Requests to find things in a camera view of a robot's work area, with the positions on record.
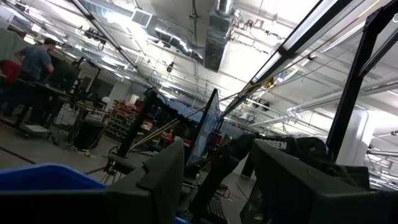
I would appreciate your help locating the black waste bin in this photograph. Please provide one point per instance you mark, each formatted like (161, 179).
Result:
(88, 133)

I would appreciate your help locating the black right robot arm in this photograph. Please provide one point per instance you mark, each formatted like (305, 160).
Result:
(224, 161)

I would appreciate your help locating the dark workshop desk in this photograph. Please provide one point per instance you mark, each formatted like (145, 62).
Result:
(46, 90)

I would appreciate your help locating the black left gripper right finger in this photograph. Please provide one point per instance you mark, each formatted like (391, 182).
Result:
(295, 199)

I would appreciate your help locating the black diagonal frame bar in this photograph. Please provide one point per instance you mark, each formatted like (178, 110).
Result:
(115, 43)

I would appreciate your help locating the blue ribbed plastic bin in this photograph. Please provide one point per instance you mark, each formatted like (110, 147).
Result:
(46, 177)

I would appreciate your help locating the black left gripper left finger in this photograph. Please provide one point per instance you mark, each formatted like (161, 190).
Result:
(149, 193)

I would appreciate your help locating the black computer monitor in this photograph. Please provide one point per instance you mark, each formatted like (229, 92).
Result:
(63, 74)

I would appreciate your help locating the long overhead light bar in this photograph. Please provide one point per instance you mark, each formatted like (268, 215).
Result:
(280, 53)

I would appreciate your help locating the shelf with red parts bins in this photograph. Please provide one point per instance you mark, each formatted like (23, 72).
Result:
(121, 119)

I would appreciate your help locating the black frame post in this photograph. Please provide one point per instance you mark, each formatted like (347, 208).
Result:
(136, 124)
(354, 77)

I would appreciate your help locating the metal ceiling air duct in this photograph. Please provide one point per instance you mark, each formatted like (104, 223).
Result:
(217, 40)

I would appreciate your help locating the blue-faced flat panel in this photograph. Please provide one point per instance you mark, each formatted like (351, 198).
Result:
(205, 130)

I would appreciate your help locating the person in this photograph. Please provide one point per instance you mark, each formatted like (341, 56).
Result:
(34, 62)
(9, 70)

